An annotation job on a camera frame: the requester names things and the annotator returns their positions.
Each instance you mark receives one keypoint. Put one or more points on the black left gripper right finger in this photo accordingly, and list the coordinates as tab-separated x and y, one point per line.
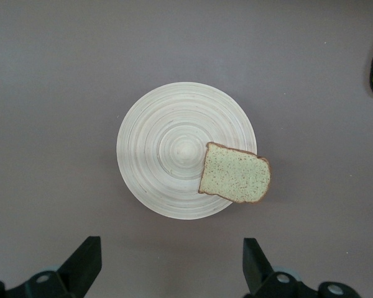
267	282

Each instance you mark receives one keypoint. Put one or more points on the brown-crusted bread slice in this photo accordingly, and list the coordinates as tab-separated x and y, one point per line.
236	175

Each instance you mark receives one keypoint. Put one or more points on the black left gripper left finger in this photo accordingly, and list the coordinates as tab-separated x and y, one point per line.
71	276

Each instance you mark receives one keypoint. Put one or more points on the round pale wooden plate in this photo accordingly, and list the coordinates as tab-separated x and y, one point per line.
161	149

